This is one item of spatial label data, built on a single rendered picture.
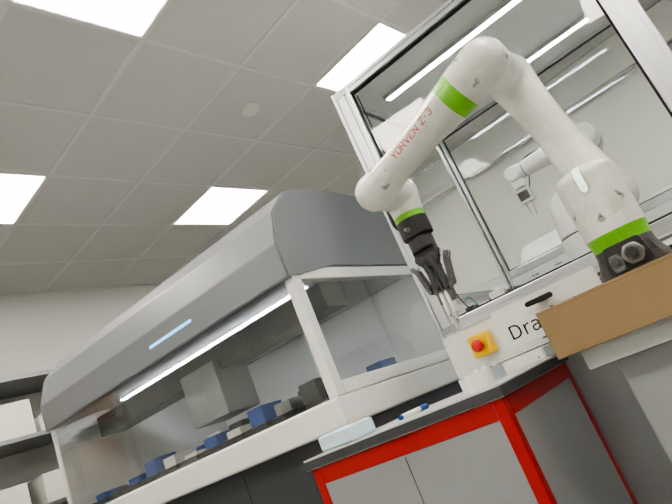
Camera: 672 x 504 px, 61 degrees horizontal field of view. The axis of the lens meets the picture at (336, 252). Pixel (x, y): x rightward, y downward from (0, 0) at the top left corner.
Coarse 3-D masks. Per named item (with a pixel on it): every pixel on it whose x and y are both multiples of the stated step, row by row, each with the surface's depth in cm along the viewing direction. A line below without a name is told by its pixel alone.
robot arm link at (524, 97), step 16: (528, 64) 148; (512, 80) 143; (528, 80) 145; (496, 96) 149; (512, 96) 146; (528, 96) 144; (544, 96) 144; (512, 112) 149; (528, 112) 144; (544, 112) 143; (560, 112) 143; (528, 128) 146; (544, 128) 142; (560, 128) 141; (576, 128) 141; (544, 144) 144; (560, 144) 140; (576, 144) 139; (592, 144) 139; (560, 160) 141; (576, 160) 138; (592, 160) 136
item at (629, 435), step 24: (528, 360) 183; (576, 360) 175; (600, 384) 171; (624, 384) 167; (600, 408) 171; (624, 408) 167; (624, 432) 167; (648, 432) 163; (624, 456) 167; (648, 456) 163; (648, 480) 163
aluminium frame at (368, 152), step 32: (448, 0) 201; (608, 0) 172; (416, 32) 208; (640, 32) 166; (384, 64) 215; (640, 64) 167; (352, 96) 225; (352, 128) 223; (448, 320) 199; (480, 320) 192
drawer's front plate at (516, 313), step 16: (576, 272) 143; (592, 272) 141; (544, 288) 148; (560, 288) 145; (576, 288) 143; (512, 304) 152; (544, 304) 148; (496, 320) 155; (512, 320) 152; (528, 320) 150; (528, 336) 150
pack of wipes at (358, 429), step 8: (352, 424) 154; (360, 424) 155; (368, 424) 157; (336, 432) 157; (344, 432) 154; (352, 432) 153; (360, 432) 154; (368, 432) 156; (320, 440) 162; (328, 440) 159; (336, 440) 157; (344, 440) 154; (352, 440) 153; (328, 448) 159
